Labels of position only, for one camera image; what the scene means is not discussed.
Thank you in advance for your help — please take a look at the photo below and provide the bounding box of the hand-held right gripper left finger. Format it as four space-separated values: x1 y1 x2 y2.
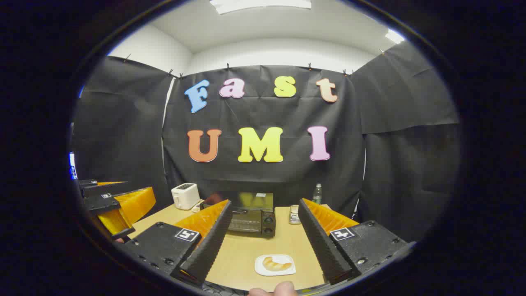
117 199 233 286

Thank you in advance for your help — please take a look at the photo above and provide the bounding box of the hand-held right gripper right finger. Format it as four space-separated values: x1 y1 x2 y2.
298 198 411 285

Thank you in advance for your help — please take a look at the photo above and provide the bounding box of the golden croissant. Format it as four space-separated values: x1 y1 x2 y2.
262 256 292 272

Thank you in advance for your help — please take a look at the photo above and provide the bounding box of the black electric oven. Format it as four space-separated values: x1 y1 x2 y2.
200 192 277 238

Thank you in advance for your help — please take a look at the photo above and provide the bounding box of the white plate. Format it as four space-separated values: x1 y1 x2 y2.
255 254 296 276

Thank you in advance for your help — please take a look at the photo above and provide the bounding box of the white toaster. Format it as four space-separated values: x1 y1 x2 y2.
171 183 201 210

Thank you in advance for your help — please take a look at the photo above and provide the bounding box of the ceiling light panel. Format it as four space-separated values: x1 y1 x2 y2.
385 28 406 44

